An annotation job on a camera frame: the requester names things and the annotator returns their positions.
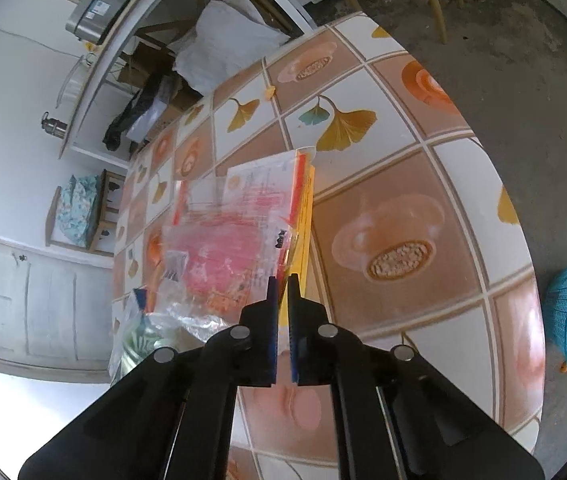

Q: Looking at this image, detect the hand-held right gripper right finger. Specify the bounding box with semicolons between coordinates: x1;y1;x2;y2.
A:
287;274;547;480

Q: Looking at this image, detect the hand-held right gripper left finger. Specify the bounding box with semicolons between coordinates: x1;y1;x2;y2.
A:
17;275;280;480

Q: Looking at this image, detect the clear pink yellow package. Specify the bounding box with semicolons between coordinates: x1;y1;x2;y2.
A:
160;149;317;311

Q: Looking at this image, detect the clear plastic bag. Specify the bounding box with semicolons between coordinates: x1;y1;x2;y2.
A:
107;287;234;386

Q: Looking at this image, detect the small wooden stool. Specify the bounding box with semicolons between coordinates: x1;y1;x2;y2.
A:
46;170;126;256

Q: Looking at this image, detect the floral cloth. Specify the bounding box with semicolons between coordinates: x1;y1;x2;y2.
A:
58;174;104;248

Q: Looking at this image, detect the table with tiled tablecloth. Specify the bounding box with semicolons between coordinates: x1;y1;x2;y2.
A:
108;10;547;480

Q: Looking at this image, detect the white panelled door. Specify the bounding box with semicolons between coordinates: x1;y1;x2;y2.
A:
0;225;114;376

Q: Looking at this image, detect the black bag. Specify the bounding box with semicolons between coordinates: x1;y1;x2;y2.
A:
102;75;174;151

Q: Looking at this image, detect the white sack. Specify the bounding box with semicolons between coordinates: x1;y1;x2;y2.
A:
173;0;294;96

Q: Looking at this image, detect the steel thermos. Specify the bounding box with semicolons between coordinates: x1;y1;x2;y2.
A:
40;111;69;140

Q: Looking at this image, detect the clear glass container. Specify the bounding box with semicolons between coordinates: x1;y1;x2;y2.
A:
58;52;94;108

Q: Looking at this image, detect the long white table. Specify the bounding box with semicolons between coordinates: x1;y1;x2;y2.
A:
58;0;314;161

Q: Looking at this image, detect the wooden chair black seat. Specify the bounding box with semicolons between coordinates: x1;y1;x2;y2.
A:
321;0;467;46

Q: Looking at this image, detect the silver electric cooker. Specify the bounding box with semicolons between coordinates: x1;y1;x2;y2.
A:
66;0;139;43

